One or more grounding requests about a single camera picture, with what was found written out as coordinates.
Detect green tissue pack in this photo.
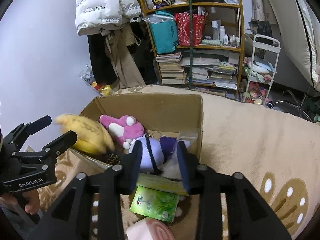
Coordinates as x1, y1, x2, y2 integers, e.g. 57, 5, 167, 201
130, 186, 180, 223

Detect black card tag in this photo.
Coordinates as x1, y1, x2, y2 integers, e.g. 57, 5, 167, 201
104, 151, 126, 166

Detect plastic bag of toys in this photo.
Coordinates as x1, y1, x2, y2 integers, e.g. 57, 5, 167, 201
79, 64, 113, 96

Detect wooden shelf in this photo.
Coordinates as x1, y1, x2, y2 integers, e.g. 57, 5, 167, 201
139, 0, 244, 95

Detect yellow dog plush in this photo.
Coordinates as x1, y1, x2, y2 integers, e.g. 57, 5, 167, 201
55, 114, 115, 155

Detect pink plush toy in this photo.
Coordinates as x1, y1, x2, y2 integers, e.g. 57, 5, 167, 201
99, 115, 145, 150

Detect white trolley cart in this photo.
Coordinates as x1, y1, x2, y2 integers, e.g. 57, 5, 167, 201
242, 34, 281, 105

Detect cream recliner chair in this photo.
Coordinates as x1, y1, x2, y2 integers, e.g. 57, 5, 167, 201
269, 0, 319, 91

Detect beige trench coat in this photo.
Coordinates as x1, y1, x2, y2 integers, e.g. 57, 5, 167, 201
105, 30, 145, 90

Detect lavender hair plush doll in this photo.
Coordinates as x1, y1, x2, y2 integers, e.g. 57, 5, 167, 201
129, 134, 177, 175

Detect teal bag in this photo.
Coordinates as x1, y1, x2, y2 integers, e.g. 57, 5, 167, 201
142, 11, 178, 54

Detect magazine pile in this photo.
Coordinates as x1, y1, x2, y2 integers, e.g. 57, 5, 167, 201
180, 49, 240, 90

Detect cardboard box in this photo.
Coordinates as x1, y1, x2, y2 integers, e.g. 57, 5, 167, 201
68, 92, 203, 196

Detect black white plush ball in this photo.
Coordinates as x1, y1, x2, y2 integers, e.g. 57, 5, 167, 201
160, 154, 182, 180

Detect beige patterned blanket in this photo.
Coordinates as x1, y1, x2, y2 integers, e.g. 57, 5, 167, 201
37, 84, 320, 240

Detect red gift bag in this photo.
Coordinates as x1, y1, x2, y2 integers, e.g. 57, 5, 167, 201
175, 12, 207, 47

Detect green pole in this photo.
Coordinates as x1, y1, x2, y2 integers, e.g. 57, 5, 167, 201
188, 0, 193, 90

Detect white puffer jacket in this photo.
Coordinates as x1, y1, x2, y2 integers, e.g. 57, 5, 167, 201
75, 0, 141, 36

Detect book stack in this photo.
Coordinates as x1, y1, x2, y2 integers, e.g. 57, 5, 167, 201
156, 52, 187, 85

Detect left hand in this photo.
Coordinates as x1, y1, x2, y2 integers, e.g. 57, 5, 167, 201
1, 190, 40, 215

